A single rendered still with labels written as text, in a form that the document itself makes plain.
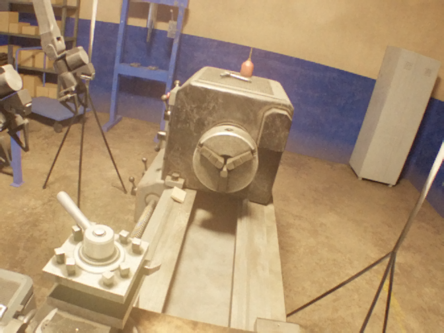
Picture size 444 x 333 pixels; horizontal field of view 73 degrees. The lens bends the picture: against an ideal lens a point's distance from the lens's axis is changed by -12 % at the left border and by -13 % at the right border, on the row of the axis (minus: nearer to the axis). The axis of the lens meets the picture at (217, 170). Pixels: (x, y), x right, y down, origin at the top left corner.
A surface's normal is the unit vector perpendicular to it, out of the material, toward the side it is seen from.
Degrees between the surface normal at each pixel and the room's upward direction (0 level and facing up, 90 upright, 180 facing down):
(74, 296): 0
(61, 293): 0
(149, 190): 90
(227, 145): 90
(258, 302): 0
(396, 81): 90
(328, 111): 90
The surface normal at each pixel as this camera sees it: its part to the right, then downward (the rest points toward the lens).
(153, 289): 0.19, -0.89
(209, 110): -0.08, 0.41
